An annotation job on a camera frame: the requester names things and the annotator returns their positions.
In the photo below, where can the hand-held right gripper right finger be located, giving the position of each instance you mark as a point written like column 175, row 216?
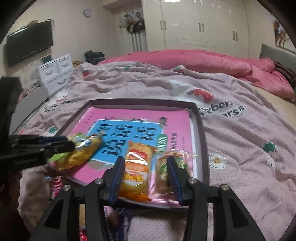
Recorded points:
column 175, row 183

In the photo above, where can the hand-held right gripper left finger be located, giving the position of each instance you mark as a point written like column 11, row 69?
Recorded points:
column 117, row 180

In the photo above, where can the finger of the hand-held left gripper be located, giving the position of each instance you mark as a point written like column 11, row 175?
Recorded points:
column 53, row 139
column 62, row 146

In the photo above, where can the clear round cake packet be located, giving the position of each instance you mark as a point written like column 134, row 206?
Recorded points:
column 161, row 172

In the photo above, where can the yellow snack packet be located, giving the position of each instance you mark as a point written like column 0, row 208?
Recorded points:
column 81, row 155

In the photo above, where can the orange snack packet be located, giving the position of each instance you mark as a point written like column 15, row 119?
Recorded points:
column 136, row 166

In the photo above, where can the blue cookie packet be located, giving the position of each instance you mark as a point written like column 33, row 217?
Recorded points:
column 121, row 214

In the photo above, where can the red striped snack packet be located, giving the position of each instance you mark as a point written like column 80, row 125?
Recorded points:
column 56, row 184

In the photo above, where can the dark grey shallow box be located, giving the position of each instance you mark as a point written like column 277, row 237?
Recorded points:
column 143, row 102

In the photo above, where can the white drawer unit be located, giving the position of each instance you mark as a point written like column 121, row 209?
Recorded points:
column 55, row 73

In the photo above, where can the black television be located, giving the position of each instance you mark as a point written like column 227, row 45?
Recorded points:
column 27, row 44

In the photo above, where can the pink book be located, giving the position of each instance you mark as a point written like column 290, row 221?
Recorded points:
column 129, row 113

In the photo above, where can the dark clothes pile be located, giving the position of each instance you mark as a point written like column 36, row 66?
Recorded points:
column 93, row 56

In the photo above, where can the pink quilt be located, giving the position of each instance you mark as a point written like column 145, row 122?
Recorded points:
column 196, row 62

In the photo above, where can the beige bed sheet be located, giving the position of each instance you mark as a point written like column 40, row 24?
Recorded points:
column 270, row 99

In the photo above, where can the hanging clothes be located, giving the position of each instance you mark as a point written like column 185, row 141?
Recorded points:
column 134, row 22

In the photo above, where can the striped pillow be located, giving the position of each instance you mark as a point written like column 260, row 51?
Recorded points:
column 285, row 70

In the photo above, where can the white wardrobe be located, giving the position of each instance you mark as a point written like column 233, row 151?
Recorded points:
column 203, row 23

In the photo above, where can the grey headboard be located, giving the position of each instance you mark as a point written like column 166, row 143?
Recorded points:
column 277, row 54

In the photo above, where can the round wall clock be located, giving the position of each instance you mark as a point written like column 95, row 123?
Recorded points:
column 87, row 12

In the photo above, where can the wall poster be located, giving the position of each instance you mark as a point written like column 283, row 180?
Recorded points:
column 279, row 30

